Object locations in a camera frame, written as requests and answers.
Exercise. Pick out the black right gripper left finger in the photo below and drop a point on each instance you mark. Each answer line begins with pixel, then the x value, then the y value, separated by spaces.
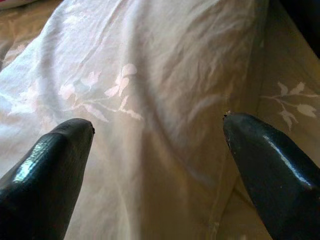
pixel 42 180

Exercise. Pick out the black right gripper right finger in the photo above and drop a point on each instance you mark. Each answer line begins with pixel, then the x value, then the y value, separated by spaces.
pixel 275 180

